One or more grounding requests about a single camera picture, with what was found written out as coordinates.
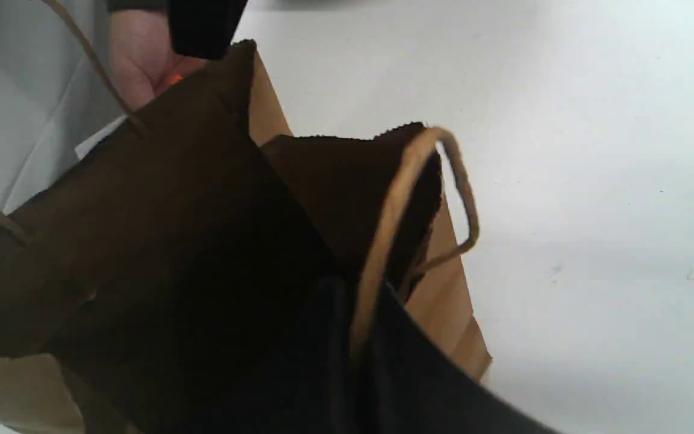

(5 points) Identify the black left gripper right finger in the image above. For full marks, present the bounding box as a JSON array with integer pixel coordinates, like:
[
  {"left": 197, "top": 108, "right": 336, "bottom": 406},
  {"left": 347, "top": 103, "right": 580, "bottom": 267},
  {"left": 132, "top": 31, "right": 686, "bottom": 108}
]
[{"left": 298, "top": 278, "right": 550, "bottom": 433}]

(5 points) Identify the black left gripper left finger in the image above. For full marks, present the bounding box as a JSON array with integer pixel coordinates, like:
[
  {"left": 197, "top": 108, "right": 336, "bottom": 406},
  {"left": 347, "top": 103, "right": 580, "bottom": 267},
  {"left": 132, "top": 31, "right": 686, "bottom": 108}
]
[{"left": 168, "top": 0, "right": 248, "bottom": 61}]

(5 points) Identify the brown paper bag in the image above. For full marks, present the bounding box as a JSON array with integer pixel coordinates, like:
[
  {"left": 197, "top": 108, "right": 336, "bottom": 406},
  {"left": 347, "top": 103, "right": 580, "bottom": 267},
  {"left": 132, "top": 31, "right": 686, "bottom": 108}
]
[{"left": 0, "top": 0, "right": 493, "bottom": 434}]

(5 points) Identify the person's right hand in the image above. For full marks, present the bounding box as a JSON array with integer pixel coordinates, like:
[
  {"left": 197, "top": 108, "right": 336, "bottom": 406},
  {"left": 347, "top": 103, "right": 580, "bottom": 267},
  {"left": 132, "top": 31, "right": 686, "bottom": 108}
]
[{"left": 110, "top": 9, "right": 206, "bottom": 110}]

